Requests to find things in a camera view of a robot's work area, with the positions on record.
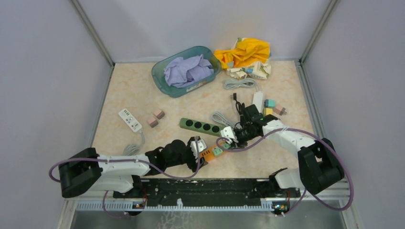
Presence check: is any orange power strip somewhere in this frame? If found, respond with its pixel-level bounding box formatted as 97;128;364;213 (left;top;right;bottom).
200;147;226;162

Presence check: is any green charger plug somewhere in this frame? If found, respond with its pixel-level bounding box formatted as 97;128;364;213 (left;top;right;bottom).
221;142;231;150
213;147;223;157

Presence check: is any black cable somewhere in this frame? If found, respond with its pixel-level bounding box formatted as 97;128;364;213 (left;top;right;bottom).
232;93;249;127

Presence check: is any yellow charger plug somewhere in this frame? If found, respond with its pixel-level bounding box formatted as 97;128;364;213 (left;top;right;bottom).
263;107;273;116

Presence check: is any grey cable of green strip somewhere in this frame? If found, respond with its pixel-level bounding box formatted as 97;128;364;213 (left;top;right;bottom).
211;111;236;130

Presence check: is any green power strip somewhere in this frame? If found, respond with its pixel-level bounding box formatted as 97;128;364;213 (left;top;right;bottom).
179;118;224;137

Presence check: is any white power strip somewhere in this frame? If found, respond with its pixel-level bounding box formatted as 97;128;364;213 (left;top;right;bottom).
118;109;142;133
252;91;264;113

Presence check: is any teal charger plug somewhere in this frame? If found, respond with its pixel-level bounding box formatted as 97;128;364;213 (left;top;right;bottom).
264;99;276;108

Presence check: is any grey cable of white strip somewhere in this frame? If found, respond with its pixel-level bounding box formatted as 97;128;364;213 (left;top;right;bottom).
223;78;263;94

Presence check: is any teal plastic basin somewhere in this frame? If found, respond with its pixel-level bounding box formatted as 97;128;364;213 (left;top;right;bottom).
151;46;221;98

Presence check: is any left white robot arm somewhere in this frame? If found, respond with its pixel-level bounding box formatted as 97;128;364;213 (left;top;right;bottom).
53;137;207;198

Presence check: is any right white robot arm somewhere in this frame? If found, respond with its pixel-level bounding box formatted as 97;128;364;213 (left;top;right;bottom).
221;105;345;197

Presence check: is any cream dinosaur print cloth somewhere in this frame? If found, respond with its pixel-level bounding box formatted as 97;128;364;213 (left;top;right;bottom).
226;58;271;80

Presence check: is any yellow cloth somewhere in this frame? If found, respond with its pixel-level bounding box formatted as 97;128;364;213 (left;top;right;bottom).
213;38;270;69

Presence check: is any purple cloth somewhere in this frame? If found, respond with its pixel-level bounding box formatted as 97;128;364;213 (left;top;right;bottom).
164;54;214;88

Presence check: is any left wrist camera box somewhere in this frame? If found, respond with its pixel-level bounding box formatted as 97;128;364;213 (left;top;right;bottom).
190;137;207;158

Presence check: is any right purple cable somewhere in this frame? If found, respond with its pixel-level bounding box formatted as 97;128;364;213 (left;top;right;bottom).
216;128;355;212

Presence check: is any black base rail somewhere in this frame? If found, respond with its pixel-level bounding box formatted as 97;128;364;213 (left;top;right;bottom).
113;178;301;208

